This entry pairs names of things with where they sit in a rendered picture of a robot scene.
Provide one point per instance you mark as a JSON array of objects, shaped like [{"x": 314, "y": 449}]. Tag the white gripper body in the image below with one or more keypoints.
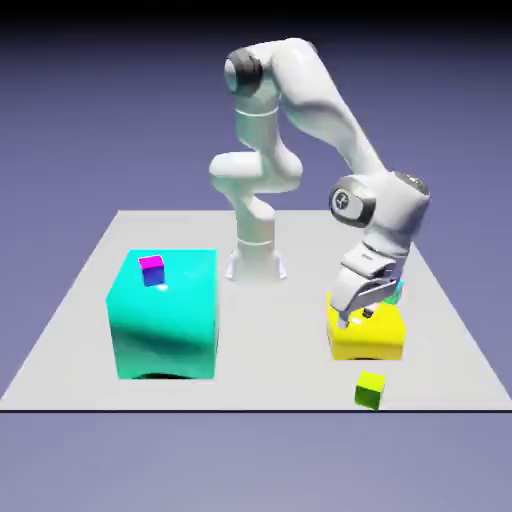
[{"x": 348, "y": 292}]

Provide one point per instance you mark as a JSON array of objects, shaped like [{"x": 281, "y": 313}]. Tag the large cyan box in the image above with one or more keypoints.
[{"x": 164, "y": 320}]

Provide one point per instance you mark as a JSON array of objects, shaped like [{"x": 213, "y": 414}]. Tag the small magenta cube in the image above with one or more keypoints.
[{"x": 152, "y": 270}]

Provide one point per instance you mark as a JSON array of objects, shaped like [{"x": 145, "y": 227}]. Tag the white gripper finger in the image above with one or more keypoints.
[
  {"x": 368, "y": 312},
  {"x": 343, "y": 320}
]

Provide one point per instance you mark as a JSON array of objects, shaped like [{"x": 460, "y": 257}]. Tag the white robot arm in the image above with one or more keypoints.
[{"x": 308, "y": 96}]

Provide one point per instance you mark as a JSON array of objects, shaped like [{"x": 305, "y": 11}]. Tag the large yellow box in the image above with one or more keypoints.
[{"x": 368, "y": 336}]

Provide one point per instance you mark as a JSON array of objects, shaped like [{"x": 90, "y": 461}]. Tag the small green cube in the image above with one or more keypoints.
[{"x": 370, "y": 390}]

